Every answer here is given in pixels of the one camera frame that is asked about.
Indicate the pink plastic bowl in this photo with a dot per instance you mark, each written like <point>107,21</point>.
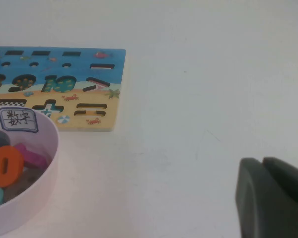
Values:
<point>27,210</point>

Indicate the orange wooden number ten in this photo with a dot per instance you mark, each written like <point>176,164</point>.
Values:
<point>13,161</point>

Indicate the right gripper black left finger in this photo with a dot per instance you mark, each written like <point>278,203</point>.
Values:
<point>263,210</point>

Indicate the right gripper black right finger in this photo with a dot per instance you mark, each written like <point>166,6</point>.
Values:
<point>290,181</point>

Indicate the magenta wooden number piece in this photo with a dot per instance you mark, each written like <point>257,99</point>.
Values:
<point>34,157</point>

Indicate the handwritten label on pink bowl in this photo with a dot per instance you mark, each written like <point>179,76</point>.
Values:
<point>17,119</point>

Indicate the colourful wooden number puzzle board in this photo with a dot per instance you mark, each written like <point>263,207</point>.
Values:
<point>64,99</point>

